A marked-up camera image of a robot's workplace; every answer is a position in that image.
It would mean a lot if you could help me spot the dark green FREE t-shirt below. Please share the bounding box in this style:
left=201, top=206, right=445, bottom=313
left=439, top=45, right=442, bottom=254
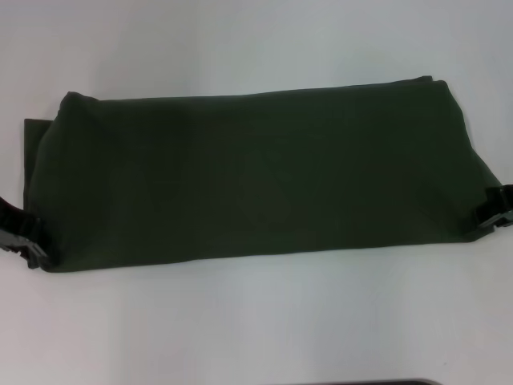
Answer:
left=22, top=75, right=500, bottom=274

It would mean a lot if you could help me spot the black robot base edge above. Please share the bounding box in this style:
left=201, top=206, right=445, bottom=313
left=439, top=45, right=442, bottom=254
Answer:
left=351, top=379, right=438, bottom=385

